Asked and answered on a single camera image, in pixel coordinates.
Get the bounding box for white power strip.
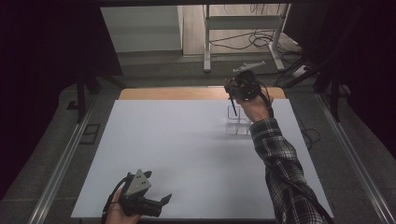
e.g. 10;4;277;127
291;64;310;78

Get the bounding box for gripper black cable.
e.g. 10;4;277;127
101;176;129;222
258;81;335;224

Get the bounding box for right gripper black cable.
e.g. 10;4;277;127
258;81;335;224

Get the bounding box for wooden table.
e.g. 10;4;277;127
119;86;287;101

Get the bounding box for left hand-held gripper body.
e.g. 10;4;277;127
120;168;163;217

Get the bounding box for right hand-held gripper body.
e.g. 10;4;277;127
224;61;266;101

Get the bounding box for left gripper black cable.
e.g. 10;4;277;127
101;176;129;222

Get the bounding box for tangle of black floor cables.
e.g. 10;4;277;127
208;3;302;51

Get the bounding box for black pen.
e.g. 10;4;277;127
228;94;238;117

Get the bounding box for white table sheet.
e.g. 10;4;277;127
70;98;334;220

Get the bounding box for black floor socket plate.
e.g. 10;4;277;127
78;123;102;146

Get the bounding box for person's left hand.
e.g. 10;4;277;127
106;189;142;224

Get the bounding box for dark curtain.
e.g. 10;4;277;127
283;0;396;158
0;0;123;200

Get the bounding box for white desk frame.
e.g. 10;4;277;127
203;3;292;74

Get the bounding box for black stand legs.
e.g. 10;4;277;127
65;69;127;124

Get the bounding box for person's right hand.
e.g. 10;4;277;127
236;92;275;123

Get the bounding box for black floor cable loop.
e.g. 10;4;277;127
293;108;322;151

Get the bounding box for aluminium rail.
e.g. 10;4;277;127
315;92;396;224
27;92;98;224

